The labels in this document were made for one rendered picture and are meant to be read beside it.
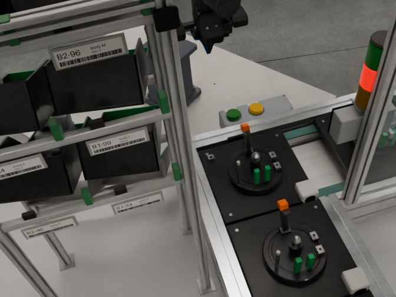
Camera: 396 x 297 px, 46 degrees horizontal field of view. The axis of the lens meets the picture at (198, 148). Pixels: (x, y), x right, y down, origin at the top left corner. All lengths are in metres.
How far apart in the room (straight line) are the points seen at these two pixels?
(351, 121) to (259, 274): 0.38
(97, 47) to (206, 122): 0.95
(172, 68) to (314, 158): 0.78
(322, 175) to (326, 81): 1.69
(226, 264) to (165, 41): 0.63
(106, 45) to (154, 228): 0.77
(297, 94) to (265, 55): 1.53
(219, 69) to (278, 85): 0.22
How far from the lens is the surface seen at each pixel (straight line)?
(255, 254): 1.08
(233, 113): 1.34
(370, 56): 0.89
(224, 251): 1.10
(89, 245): 1.28
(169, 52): 0.58
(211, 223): 1.13
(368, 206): 1.23
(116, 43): 0.56
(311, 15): 3.46
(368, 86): 0.93
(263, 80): 1.61
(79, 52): 0.56
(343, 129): 0.98
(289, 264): 1.05
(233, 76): 1.63
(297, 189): 1.16
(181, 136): 0.69
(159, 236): 1.24
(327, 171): 1.29
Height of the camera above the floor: 1.93
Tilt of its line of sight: 50 degrees down
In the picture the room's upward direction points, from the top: 7 degrees counter-clockwise
